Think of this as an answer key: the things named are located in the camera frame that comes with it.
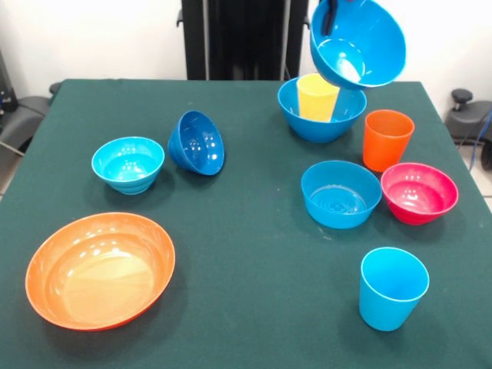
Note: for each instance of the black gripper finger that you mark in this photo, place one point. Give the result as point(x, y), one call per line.
point(329, 19)

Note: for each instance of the large blue plastic bowl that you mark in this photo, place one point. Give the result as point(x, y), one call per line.
point(323, 130)
point(373, 38)

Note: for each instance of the yellow plastic cup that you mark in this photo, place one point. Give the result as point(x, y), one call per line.
point(317, 104)

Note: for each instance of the orange plastic cup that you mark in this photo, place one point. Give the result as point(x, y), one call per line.
point(386, 142)

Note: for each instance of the black equipment base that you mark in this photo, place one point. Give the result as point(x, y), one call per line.
point(19, 119)
point(467, 115)

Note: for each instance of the dark blue plastic bowl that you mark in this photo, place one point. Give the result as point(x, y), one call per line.
point(196, 144)

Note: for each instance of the blue flat-bottomed ringed bowl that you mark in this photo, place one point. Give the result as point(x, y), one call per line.
point(341, 203)

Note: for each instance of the pink plastic bowl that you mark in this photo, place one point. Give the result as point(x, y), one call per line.
point(419, 196)

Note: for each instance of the dark green tablecloth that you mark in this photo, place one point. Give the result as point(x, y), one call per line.
point(250, 230)

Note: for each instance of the small cyan plastic bowl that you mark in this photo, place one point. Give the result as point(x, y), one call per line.
point(128, 165)

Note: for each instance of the light blue plastic cup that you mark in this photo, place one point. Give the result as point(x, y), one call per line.
point(392, 296)

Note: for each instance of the large orange plastic bowl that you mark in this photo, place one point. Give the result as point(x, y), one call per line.
point(100, 276)

